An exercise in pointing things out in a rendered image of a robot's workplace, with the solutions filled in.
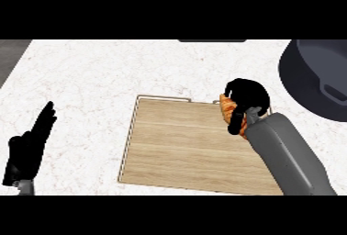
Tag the dark grey counter strip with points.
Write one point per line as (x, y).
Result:
(10, 53)

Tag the orange-brown croissant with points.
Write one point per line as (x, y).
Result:
(227, 109)

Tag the dark flat object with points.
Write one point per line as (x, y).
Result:
(211, 40)

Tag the pale wooden tray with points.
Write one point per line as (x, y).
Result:
(189, 147)

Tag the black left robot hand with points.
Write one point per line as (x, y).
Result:
(28, 147)

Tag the dark grey pot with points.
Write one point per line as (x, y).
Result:
(316, 76)

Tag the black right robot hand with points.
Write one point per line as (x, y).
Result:
(245, 95)

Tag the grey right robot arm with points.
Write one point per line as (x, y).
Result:
(286, 156)

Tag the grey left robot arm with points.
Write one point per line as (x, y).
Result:
(25, 187)

